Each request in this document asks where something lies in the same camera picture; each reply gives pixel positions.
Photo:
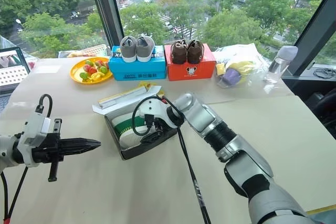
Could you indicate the dark window frame post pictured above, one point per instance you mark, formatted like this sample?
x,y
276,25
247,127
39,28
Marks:
x,y
313,30
105,6

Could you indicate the white perforated basket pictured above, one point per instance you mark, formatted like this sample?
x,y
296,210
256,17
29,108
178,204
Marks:
x,y
86,51

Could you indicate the red toy fruit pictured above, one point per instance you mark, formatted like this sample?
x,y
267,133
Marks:
x,y
92,70
99,63

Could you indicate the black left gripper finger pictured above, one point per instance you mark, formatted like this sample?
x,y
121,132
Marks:
x,y
78,149
78,142

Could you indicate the green toy fruit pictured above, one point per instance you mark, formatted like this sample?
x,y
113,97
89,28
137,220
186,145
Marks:
x,y
84,75
103,69

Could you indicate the white shoe with green stripe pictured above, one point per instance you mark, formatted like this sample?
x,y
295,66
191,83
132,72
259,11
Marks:
x,y
123,124
131,140

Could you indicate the open laptop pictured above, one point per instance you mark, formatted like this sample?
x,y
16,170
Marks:
x,y
13,72

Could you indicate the clear water bottle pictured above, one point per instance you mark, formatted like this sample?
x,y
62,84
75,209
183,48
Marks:
x,y
282,61

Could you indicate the clear plastic bag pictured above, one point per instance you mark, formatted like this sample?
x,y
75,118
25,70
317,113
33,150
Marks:
x,y
249,58

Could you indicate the yellow toy fruit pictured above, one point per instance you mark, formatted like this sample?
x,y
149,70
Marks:
x,y
95,77

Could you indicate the black open shoebox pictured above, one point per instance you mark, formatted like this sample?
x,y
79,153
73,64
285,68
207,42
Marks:
x,y
147,150

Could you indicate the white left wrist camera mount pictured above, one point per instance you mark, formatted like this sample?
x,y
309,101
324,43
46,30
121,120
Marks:
x,y
35,132

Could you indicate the black chair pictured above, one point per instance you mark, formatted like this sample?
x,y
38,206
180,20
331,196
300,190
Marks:
x,y
324,108

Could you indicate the brown suede shoe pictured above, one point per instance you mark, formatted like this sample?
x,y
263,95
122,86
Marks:
x,y
179,52
194,52

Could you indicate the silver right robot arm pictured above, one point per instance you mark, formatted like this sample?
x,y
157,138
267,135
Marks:
x,y
236,150

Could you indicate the purple toy in bag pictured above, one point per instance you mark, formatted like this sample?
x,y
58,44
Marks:
x,y
232,75

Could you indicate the grey shoe white sole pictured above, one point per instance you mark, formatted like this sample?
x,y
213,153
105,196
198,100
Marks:
x,y
128,49
145,49

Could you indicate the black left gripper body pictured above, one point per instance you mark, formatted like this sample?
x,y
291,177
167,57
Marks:
x,y
48,150

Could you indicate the yellow toy in bag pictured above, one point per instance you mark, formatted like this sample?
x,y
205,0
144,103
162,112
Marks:
x,y
245,66

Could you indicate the orange shoebox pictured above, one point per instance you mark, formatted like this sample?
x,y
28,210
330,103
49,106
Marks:
x,y
191,70

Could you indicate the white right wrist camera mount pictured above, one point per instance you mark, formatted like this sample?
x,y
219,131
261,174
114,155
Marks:
x,y
160,108

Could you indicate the blue shoebox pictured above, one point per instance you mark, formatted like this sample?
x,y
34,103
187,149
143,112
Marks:
x,y
136,69

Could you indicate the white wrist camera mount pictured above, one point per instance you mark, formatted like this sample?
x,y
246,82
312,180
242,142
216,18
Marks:
x,y
160,108
35,132

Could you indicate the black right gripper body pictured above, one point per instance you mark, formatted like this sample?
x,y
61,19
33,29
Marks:
x,y
160,127

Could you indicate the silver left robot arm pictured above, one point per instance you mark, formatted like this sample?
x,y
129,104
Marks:
x,y
6,145

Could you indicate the white yellow shoebox lid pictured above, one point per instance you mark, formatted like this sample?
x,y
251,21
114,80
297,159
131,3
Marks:
x,y
123,98

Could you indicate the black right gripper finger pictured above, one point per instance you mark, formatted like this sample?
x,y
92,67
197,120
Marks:
x,y
151,138

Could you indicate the yellow plastic plate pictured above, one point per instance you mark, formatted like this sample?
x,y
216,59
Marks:
x,y
78,69

